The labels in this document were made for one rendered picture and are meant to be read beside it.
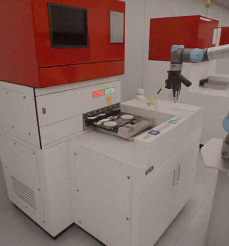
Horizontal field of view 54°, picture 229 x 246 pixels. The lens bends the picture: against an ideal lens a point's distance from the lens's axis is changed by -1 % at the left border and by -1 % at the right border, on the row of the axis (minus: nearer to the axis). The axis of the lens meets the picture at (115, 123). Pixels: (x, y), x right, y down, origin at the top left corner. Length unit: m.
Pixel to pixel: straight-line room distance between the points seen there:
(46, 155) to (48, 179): 0.18
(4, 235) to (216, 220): 1.64
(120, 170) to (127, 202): 0.21
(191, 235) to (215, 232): 0.33
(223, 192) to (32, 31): 1.48
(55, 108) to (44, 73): 0.26
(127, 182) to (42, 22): 1.01
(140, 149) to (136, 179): 0.17
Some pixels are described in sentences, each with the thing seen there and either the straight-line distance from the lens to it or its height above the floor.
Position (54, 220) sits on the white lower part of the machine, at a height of 0.23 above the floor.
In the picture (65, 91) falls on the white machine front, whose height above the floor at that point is 1.17.
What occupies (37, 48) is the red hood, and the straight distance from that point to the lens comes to 1.35.
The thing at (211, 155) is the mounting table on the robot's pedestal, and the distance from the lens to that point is 1.51.
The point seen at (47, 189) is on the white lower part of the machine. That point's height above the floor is 0.52.
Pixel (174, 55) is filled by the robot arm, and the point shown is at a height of 1.40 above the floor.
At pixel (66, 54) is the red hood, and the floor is 1.41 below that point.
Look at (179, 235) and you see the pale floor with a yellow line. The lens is 2.10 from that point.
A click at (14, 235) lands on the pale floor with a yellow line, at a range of 2.19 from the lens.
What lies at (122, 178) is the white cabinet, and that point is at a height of 0.71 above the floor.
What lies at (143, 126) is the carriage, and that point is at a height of 0.88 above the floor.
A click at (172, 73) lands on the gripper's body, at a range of 1.51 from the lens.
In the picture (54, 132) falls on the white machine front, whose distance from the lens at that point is 1.54.
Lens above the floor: 1.47
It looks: 20 degrees down
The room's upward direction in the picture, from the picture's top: straight up
